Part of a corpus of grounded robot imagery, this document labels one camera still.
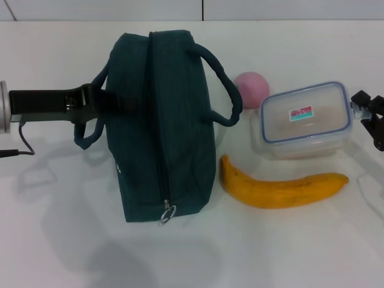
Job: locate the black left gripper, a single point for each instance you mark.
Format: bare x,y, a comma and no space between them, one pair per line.
42,105

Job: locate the dark teal lunch bag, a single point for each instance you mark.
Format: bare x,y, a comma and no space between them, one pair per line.
180,120

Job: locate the clear blue-rimmed food container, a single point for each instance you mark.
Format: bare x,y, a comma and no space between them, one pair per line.
300,132

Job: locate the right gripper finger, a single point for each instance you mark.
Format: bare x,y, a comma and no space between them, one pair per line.
375,105
378,132

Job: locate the yellow banana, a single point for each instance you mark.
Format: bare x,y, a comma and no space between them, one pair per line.
270,195

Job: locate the pink toy peach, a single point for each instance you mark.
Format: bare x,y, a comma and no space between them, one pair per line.
255,90

